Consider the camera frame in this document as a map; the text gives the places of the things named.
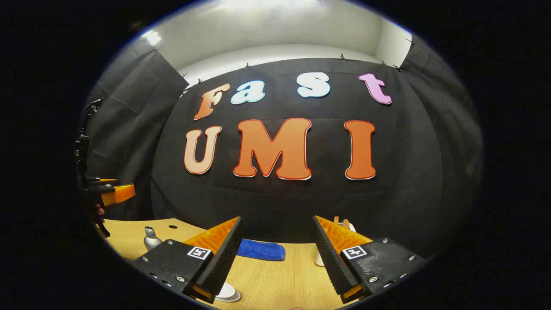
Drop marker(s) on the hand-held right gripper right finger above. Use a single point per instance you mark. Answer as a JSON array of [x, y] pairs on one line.
[[331, 262]]

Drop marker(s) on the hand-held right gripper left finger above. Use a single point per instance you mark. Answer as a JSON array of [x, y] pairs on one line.
[[224, 258]]

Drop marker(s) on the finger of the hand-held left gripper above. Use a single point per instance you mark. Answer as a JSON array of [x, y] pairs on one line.
[[118, 193], [109, 181]]

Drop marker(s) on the white teacup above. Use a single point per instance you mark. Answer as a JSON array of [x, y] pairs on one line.
[[236, 297]]

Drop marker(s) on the silver water bottle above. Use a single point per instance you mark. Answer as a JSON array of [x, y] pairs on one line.
[[150, 241]]

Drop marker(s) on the white toaster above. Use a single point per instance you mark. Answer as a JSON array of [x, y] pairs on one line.
[[319, 259]]

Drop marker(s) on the blue towel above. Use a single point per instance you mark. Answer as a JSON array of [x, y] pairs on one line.
[[262, 250]]

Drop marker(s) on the plain black curtain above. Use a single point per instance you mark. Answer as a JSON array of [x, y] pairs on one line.
[[456, 150], [129, 112]]

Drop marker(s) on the black backdrop cloth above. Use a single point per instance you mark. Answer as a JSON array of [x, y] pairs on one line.
[[275, 206]]

